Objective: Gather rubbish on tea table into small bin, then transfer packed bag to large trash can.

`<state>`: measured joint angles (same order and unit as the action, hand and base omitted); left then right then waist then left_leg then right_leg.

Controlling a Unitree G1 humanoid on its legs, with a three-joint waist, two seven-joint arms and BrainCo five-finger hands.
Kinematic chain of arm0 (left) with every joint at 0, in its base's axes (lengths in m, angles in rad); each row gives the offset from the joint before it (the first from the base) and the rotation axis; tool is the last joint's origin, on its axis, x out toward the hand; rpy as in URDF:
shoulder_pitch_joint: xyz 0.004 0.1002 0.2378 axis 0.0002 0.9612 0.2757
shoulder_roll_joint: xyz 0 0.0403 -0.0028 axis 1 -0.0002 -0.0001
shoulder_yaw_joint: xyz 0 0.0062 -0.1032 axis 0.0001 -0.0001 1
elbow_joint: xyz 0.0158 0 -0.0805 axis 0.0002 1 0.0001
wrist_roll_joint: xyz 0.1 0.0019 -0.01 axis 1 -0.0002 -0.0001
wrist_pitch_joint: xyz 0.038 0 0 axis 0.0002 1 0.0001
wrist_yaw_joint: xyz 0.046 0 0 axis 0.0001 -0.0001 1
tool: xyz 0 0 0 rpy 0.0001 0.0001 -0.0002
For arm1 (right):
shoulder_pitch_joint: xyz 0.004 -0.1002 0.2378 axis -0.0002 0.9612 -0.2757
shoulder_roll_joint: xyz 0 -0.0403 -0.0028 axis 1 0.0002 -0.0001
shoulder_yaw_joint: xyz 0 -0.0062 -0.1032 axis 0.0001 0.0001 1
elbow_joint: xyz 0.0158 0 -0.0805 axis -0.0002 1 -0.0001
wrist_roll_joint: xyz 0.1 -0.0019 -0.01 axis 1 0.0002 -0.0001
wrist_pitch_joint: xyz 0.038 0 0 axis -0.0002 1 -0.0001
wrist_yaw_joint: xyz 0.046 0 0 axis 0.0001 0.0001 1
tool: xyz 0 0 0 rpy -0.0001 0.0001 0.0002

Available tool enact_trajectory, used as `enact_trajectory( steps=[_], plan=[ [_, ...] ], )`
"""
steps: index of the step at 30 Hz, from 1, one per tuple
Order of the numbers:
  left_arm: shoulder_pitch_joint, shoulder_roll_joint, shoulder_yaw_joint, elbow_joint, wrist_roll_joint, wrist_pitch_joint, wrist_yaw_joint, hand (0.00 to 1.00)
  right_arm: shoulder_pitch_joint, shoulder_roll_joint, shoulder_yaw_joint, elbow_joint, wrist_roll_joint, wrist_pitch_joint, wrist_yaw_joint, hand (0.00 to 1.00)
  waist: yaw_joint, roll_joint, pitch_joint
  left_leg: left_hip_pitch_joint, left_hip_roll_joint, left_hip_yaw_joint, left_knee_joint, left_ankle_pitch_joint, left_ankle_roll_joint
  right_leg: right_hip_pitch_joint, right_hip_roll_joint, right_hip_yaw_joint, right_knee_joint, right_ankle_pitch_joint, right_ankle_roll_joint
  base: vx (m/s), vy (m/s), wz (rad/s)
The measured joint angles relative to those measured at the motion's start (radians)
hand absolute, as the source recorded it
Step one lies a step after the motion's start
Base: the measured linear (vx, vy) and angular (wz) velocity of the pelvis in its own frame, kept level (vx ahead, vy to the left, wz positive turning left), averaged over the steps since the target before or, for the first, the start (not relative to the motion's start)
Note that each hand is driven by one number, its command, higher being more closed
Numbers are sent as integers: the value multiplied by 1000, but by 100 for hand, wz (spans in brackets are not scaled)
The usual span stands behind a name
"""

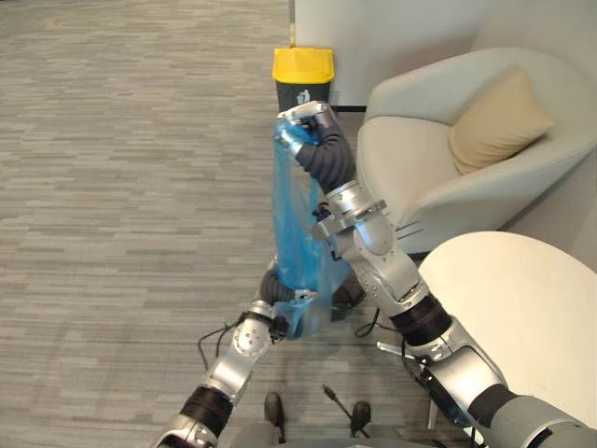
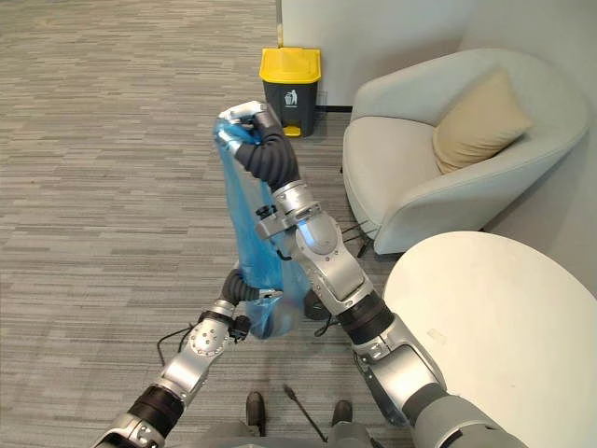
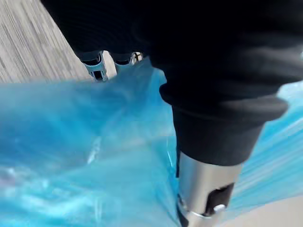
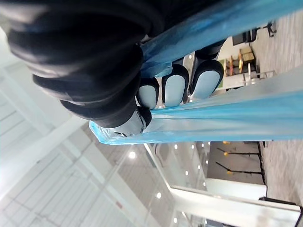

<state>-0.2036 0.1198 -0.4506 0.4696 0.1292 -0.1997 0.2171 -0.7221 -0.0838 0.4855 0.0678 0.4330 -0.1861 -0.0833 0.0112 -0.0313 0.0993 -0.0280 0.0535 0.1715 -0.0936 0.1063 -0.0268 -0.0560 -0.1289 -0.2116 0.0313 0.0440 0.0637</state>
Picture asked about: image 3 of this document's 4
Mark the blue plastic trash bag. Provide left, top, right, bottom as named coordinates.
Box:
left=0, top=56, right=303, bottom=227

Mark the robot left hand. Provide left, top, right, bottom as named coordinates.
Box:
left=40, top=0, right=303, bottom=227

